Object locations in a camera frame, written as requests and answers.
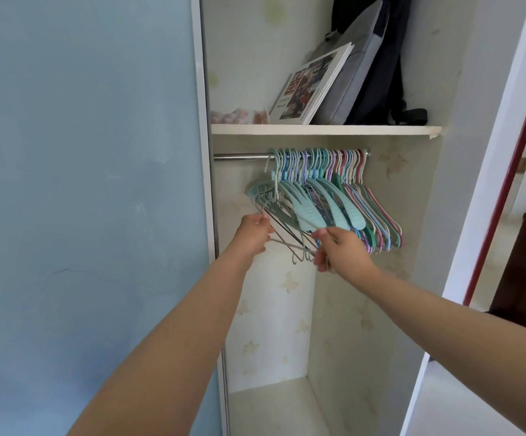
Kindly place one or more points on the person's left hand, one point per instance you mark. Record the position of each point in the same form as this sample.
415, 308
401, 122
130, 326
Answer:
250, 235

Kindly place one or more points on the person's right hand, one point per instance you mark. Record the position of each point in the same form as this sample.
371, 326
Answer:
347, 255

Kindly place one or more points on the person's right thumb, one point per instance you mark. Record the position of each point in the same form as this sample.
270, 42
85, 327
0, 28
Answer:
321, 262

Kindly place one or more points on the person's left fingers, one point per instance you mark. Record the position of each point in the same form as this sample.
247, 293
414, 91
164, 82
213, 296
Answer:
265, 222

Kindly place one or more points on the teal plastic clothes hanger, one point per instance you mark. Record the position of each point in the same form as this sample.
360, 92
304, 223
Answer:
306, 213

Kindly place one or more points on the person's right forearm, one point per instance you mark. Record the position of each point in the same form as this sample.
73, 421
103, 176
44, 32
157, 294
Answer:
462, 340

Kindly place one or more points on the person's left forearm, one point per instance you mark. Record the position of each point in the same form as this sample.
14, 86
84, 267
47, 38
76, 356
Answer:
176, 349

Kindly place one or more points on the row of colourful hangers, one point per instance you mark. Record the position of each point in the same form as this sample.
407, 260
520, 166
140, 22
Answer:
362, 208

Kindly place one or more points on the metal closet rod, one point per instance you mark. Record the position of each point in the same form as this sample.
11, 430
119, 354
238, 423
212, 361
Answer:
240, 156

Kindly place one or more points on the white wardrobe shelf board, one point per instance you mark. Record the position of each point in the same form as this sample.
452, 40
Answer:
326, 129

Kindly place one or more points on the white photo book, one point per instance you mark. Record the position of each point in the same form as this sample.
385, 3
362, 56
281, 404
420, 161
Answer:
310, 88

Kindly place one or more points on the white wardrobe cabinet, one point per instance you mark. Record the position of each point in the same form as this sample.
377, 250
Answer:
444, 177

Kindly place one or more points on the blue sliding wardrobe door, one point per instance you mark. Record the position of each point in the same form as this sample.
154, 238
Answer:
85, 199

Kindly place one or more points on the grey laptop sleeve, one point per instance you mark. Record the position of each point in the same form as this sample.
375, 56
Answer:
358, 63

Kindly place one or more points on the black backpack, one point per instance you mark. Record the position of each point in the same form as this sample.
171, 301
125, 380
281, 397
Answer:
392, 77

